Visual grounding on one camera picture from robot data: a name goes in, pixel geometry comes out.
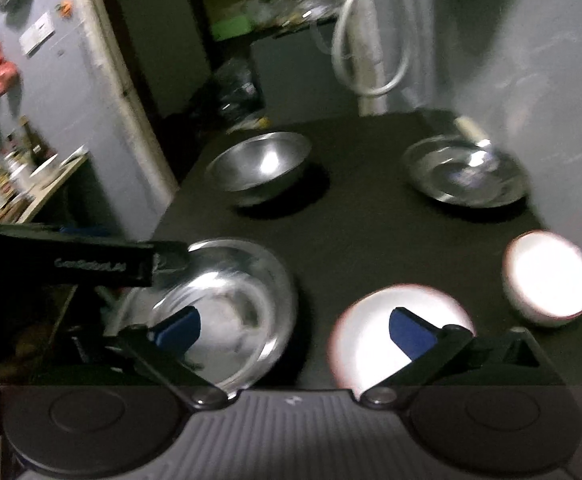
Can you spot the steel plate with sticker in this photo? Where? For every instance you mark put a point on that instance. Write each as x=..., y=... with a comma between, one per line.
x=463, y=176

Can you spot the wooden shelf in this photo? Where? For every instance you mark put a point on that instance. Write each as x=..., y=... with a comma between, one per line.
x=51, y=185

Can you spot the short white tube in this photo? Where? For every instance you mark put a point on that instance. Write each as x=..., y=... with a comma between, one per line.
x=471, y=128

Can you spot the red hanging bag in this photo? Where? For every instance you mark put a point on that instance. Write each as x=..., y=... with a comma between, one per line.
x=4, y=73

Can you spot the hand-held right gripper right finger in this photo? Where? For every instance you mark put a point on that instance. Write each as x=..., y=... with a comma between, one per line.
x=411, y=336

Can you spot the green box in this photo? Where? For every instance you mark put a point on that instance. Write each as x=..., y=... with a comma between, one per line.
x=228, y=26

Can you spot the row of small bottles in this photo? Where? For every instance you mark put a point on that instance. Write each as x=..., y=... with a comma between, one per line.
x=13, y=165

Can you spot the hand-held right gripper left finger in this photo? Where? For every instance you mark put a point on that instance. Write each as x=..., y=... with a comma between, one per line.
x=178, y=329

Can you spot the stainless steel bowl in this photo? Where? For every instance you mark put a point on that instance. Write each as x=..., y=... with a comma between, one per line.
x=231, y=310

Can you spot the dark cabinet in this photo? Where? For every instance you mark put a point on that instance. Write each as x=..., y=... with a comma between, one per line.
x=296, y=80

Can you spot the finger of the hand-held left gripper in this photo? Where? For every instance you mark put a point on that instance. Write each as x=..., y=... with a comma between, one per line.
x=171, y=256

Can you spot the white wall switch plate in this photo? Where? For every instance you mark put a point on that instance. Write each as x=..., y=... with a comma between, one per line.
x=36, y=34

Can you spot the white door frame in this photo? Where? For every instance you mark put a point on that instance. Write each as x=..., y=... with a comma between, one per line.
x=116, y=75

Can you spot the black plastic bag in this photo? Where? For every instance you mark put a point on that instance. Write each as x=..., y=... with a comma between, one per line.
x=236, y=91

